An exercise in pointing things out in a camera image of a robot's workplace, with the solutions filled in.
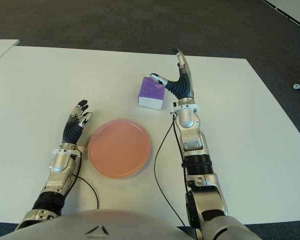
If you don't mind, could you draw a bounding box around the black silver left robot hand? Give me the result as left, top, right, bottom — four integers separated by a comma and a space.
60, 99, 94, 146

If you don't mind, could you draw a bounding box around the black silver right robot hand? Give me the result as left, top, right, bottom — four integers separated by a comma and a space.
150, 47, 196, 103

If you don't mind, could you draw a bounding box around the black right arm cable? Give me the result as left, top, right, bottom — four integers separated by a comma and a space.
153, 114, 191, 230

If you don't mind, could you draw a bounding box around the round pink plate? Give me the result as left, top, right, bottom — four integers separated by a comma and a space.
87, 118, 152, 179

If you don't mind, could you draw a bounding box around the purple white tissue pack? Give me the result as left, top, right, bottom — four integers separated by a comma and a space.
137, 76, 167, 111

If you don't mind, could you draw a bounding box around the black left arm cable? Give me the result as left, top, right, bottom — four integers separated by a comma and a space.
71, 153, 100, 211

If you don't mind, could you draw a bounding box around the silver robot torso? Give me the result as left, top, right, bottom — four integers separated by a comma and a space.
0, 208, 206, 240

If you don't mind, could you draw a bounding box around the white neighbouring table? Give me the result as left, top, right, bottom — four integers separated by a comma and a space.
0, 39, 20, 67

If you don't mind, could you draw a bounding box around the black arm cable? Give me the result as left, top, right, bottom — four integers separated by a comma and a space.
153, 114, 191, 230
71, 153, 100, 211

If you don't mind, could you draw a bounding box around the white panel with black edge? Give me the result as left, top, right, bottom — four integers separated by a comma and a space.
261, 0, 300, 33

